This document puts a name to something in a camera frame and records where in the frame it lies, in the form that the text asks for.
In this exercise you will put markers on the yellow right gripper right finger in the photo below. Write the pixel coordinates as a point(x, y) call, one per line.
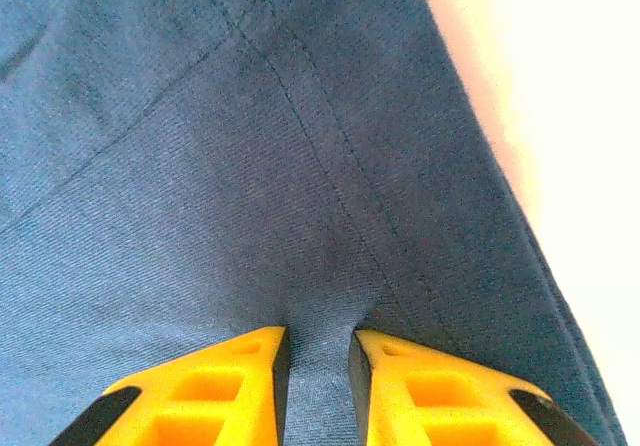
point(440, 401)

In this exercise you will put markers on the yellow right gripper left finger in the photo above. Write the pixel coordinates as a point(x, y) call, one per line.
point(210, 396)

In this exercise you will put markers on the navy blue t-shirt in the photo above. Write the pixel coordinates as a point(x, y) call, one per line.
point(225, 166)

